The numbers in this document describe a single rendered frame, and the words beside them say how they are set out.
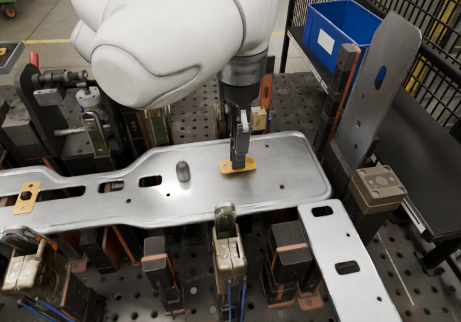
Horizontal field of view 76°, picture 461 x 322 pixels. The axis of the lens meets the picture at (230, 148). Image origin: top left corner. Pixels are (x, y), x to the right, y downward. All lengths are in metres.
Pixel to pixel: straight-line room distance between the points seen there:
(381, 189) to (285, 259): 0.24
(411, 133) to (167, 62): 0.69
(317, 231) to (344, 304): 0.13
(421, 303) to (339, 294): 0.44
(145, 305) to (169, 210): 0.33
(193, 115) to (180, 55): 1.02
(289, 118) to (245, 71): 0.86
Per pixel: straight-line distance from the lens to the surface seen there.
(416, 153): 0.82
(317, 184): 0.70
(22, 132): 0.87
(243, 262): 0.54
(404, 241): 1.07
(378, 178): 0.68
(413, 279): 1.03
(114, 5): 0.36
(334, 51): 0.99
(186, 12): 0.33
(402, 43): 0.59
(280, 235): 0.64
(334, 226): 0.65
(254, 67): 0.48
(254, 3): 0.41
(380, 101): 0.64
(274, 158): 0.73
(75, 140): 0.92
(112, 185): 0.74
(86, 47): 1.31
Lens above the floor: 1.54
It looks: 47 degrees down
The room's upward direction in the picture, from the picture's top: straight up
